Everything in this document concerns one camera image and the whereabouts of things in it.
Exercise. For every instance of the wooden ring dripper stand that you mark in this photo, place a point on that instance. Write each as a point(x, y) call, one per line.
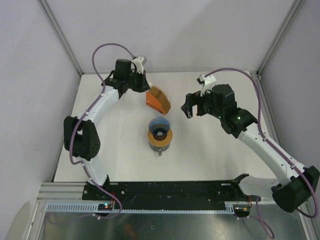
point(160, 141)

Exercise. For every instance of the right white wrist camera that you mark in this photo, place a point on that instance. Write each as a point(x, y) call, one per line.
point(207, 83)

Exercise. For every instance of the blue ribbed dripper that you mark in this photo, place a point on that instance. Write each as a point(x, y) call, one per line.
point(159, 124)

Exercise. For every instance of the right aluminium side rail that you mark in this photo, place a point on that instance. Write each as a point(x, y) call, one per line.
point(311, 227)

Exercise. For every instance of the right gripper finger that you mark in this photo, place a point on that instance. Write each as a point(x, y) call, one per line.
point(192, 98)
point(188, 109)

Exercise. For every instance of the left aluminium frame post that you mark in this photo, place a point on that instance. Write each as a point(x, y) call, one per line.
point(52, 20)

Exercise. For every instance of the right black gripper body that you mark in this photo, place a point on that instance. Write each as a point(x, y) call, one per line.
point(207, 106)

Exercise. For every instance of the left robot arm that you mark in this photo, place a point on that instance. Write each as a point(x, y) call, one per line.
point(81, 138)

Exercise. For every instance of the orange coffee filter holder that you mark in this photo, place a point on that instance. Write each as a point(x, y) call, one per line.
point(153, 101)

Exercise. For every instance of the glass coffee server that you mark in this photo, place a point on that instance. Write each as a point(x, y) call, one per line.
point(159, 149)

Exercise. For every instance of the grey slotted cable duct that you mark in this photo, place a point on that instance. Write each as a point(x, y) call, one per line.
point(97, 207)

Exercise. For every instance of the aluminium frame post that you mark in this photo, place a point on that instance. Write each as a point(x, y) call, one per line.
point(280, 34)
point(52, 20)

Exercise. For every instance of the right aluminium frame post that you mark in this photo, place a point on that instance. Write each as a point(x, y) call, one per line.
point(280, 34)

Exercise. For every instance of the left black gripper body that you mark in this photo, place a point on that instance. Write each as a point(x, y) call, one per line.
point(136, 81)

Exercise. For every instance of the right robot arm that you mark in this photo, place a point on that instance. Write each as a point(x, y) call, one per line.
point(293, 184)

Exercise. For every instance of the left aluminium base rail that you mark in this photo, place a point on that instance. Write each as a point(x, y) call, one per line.
point(61, 191)

